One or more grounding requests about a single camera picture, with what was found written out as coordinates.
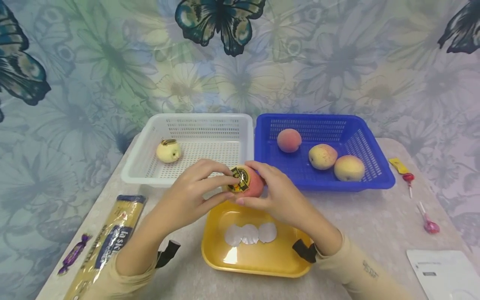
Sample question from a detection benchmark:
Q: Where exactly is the person's right hand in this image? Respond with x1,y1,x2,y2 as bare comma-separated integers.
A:
235,160,324,240

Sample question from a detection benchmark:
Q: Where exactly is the purple wrapped candy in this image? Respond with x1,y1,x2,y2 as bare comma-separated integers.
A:
57,234,92,276

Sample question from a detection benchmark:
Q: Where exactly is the person's right forearm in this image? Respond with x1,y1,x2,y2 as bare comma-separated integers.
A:
299,219,413,300

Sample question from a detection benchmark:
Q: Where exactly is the yellow plastic tray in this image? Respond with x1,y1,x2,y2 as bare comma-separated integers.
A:
201,200,315,278

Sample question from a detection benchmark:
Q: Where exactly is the white round paper backing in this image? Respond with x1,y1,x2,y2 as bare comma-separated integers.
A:
240,224,260,245
258,222,278,244
224,225,244,247

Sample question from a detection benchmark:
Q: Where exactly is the yellow-red peach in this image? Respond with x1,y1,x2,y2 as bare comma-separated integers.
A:
334,155,366,182
308,144,338,170

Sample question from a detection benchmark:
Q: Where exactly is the white plastic basket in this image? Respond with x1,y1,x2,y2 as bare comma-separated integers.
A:
120,113,255,188

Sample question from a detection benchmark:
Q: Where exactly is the pink lollipop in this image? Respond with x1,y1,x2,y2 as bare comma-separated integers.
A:
417,202,440,234

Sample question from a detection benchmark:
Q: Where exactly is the blue plastic basket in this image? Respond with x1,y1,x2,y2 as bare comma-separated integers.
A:
255,113,396,192

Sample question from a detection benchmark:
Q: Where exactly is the black and gold sticker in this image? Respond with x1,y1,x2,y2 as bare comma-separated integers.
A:
228,166,251,193

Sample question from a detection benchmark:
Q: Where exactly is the red lollipop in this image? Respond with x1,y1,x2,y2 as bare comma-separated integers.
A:
402,172,415,199

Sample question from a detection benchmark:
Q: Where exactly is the yellow spaghetti packet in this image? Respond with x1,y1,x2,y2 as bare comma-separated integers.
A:
63,195,147,300

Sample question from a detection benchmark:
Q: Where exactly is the yellow peach with sticker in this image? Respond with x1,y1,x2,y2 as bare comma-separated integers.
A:
156,139,182,164

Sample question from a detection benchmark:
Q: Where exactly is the person's left forearm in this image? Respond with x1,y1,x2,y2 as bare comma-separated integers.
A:
80,221,166,300

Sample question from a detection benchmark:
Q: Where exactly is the white paper packet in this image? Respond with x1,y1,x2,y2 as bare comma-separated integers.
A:
406,249,480,300

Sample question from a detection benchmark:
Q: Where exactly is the red peach with sticker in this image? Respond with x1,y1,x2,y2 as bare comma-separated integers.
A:
227,165,265,199

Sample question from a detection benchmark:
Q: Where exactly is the person's left hand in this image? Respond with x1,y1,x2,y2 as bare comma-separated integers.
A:
148,159,241,251

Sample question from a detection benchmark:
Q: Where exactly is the black wrist band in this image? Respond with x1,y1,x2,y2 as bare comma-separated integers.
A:
155,240,181,269
292,238,318,264

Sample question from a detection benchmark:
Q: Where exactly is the yellow wrapped candy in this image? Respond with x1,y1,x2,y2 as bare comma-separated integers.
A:
388,157,410,175

